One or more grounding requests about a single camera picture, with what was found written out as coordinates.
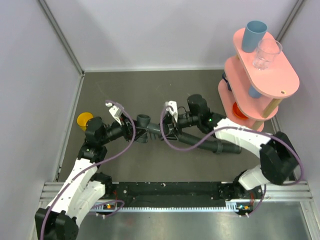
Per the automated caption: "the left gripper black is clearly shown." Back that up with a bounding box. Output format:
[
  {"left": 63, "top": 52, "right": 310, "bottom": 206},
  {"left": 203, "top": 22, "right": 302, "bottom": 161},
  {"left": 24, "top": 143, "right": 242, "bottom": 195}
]
[{"left": 99, "top": 114, "right": 149, "bottom": 145}]

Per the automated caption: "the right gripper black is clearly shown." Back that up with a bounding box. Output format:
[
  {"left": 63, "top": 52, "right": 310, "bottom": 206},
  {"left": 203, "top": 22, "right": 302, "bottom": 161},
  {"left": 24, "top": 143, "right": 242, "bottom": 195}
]
[{"left": 159, "top": 112, "right": 201, "bottom": 140}]

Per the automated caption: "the black corrugated hose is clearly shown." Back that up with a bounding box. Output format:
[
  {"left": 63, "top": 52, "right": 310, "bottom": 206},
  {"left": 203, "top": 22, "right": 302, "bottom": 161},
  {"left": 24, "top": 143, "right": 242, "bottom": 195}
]
[{"left": 176, "top": 132, "right": 243, "bottom": 156}]

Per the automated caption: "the grey plastic pipe fitting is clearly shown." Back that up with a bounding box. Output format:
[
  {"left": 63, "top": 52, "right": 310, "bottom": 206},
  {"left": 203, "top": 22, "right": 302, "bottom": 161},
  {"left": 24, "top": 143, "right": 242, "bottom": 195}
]
[{"left": 136, "top": 114, "right": 162, "bottom": 141}]

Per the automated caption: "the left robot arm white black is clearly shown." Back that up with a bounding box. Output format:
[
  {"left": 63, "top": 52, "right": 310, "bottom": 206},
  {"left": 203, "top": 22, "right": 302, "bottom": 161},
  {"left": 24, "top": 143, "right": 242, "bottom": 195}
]
[{"left": 34, "top": 115, "right": 150, "bottom": 240}]

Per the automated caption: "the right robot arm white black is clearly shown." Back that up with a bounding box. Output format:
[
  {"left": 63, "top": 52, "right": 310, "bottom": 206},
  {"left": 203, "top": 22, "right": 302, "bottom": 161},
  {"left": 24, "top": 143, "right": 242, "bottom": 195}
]
[{"left": 159, "top": 117, "right": 304, "bottom": 198}]

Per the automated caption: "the yellow plastic cup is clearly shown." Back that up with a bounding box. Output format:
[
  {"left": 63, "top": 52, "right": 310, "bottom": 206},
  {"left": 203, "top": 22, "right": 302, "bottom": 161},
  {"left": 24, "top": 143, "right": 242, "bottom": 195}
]
[{"left": 76, "top": 112, "right": 94, "bottom": 131}]

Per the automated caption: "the orange bowl bottom tier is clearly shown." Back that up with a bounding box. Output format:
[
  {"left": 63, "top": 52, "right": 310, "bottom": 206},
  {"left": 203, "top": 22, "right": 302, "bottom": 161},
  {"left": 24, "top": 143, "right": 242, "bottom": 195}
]
[{"left": 232, "top": 102, "right": 248, "bottom": 120}]

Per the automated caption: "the dark blue cup behind shelf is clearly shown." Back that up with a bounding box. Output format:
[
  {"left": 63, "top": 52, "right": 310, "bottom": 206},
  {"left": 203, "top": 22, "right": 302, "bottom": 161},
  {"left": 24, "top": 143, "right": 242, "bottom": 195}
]
[{"left": 222, "top": 72, "right": 232, "bottom": 92}]

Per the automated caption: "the blue cup middle tier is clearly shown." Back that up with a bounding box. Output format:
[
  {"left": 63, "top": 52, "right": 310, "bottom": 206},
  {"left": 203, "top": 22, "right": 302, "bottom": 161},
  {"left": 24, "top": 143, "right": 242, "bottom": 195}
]
[{"left": 248, "top": 85, "right": 262, "bottom": 99}]

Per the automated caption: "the pink three-tier shelf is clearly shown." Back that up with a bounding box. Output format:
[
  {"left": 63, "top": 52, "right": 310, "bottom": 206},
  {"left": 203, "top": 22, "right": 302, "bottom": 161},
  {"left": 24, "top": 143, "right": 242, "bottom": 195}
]
[{"left": 218, "top": 28, "right": 300, "bottom": 131}]

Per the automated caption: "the clear glass cup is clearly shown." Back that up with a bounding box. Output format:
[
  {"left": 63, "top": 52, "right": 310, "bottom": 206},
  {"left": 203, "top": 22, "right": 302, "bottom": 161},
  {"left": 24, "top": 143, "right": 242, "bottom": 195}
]
[{"left": 252, "top": 38, "right": 283, "bottom": 70}]

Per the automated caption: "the blue cup on top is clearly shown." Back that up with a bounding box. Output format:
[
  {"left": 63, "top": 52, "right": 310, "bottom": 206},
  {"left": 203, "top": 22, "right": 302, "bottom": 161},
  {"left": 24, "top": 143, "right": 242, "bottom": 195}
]
[{"left": 241, "top": 20, "right": 268, "bottom": 53}]

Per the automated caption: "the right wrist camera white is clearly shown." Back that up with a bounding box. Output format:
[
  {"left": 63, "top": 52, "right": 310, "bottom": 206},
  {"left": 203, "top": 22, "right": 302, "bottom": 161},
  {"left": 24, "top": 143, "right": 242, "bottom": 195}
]
[{"left": 165, "top": 100, "right": 178, "bottom": 123}]

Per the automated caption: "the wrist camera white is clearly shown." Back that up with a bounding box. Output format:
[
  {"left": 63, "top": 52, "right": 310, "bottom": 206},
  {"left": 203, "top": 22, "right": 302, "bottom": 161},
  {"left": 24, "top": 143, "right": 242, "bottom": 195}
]
[
  {"left": 165, "top": 100, "right": 178, "bottom": 123},
  {"left": 105, "top": 100, "right": 124, "bottom": 125}
]

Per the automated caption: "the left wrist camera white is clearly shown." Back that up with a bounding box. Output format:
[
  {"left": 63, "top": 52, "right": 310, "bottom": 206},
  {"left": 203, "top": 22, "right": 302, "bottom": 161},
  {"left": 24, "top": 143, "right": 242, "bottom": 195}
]
[{"left": 105, "top": 100, "right": 124, "bottom": 125}]

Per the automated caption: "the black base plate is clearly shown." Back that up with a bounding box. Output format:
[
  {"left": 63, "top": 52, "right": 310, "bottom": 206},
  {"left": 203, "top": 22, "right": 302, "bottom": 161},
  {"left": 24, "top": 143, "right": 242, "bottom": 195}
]
[{"left": 114, "top": 181, "right": 233, "bottom": 208}]

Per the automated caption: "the grey slotted cable duct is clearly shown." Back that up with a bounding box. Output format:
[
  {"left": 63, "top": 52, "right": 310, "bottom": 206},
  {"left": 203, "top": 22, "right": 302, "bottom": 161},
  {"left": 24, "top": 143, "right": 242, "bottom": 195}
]
[{"left": 92, "top": 201, "right": 251, "bottom": 213}]

